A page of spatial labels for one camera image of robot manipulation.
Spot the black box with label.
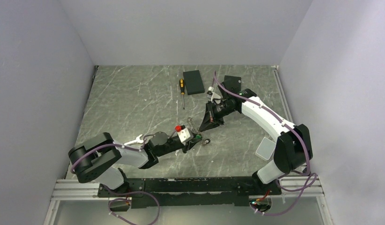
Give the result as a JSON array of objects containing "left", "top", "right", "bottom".
[{"left": 223, "top": 75, "right": 242, "bottom": 94}]

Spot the white key tag black frame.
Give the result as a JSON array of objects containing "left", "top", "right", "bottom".
[{"left": 202, "top": 139, "right": 211, "bottom": 146}]

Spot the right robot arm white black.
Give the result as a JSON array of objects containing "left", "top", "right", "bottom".
[{"left": 199, "top": 86, "right": 313, "bottom": 195}]

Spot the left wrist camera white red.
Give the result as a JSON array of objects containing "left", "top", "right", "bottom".
[{"left": 175, "top": 125, "right": 193, "bottom": 145}]

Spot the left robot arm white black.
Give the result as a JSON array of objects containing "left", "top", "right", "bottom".
[{"left": 68, "top": 126, "right": 202, "bottom": 197}]

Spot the white grey tablet device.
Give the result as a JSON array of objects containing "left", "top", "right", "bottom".
[{"left": 255, "top": 137, "right": 276, "bottom": 161}]

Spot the silver wrench upper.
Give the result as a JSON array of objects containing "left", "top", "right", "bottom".
[{"left": 124, "top": 135, "right": 143, "bottom": 145}]

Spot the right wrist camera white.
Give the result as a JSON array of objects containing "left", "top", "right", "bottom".
[{"left": 207, "top": 86, "right": 222, "bottom": 102}]

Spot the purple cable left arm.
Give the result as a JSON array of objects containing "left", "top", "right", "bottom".
[{"left": 70, "top": 130, "right": 178, "bottom": 225}]

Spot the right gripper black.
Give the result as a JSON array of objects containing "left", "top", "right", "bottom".
[{"left": 199, "top": 99, "right": 236, "bottom": 132}]

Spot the black box left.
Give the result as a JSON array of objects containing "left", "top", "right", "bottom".
[{"left": 183, "top": 70, "right": 205, "bottom": 95}]

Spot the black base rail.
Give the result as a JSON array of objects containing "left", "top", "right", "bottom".
[{"left": 97, "top": 176, "right": 281, "bottom": 209}]

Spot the yellow black screwdriver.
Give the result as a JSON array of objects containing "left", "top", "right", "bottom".
[{"left": 179, "top": 79, "right": 185, "bottom": 109}]

